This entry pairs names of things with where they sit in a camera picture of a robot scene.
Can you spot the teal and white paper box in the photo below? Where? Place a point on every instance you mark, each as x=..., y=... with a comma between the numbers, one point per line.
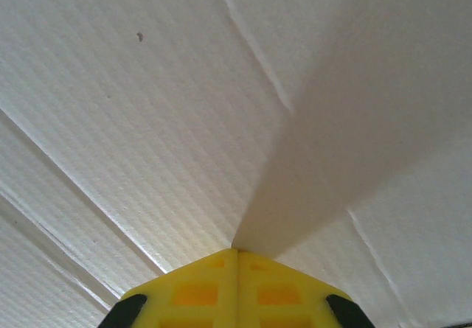
x=147, y=103

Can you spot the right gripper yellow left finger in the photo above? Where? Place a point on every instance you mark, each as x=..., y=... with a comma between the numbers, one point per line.
x=191, y=298

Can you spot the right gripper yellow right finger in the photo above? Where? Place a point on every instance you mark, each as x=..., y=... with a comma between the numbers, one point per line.
x=287, y=298

